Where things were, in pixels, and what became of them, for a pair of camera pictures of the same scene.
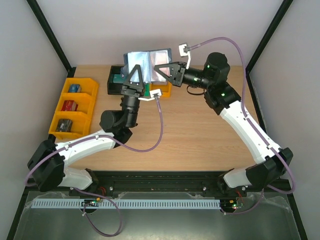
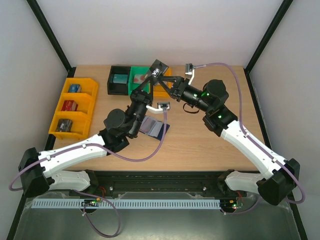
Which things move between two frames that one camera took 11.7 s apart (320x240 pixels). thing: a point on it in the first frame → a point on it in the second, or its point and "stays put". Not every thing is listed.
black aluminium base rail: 195,182 stays put
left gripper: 126,90 → 137,95
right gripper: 178,74 → 179,88
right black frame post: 283,10 stays put
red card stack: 69,105 stays put
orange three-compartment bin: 72,119 stays put
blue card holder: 146,61 → 153,128
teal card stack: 117,78 stays put
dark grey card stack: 64,125 stays put
